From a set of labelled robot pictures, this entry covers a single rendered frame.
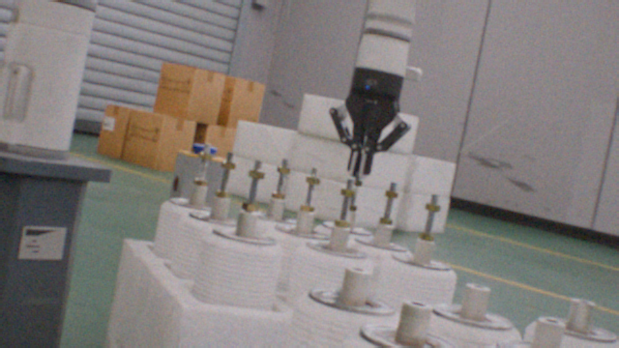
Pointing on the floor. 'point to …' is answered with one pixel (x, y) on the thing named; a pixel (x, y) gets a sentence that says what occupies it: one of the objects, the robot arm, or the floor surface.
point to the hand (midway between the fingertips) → (360, 164)
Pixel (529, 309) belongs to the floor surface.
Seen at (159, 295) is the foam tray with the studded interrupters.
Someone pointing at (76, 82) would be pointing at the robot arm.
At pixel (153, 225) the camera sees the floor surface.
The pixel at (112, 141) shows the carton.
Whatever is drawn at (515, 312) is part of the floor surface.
